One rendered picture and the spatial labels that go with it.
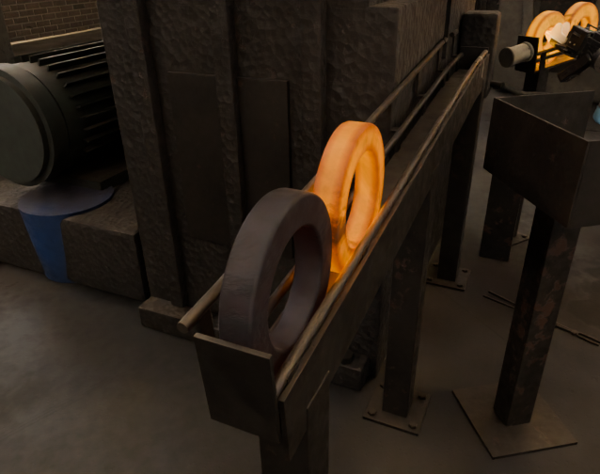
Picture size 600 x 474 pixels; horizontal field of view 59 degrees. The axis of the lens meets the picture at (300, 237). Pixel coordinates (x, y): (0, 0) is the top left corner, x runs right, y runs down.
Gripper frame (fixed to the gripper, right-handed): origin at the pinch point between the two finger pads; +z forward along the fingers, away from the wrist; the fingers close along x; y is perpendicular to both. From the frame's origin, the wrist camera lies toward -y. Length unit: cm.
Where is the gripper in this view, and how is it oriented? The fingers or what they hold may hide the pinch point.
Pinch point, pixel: (546, 35)
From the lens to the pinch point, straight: 192.8
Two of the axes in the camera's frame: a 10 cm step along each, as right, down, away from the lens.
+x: -8.6, 2.6, -4.4
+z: -4.9, -6.5, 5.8
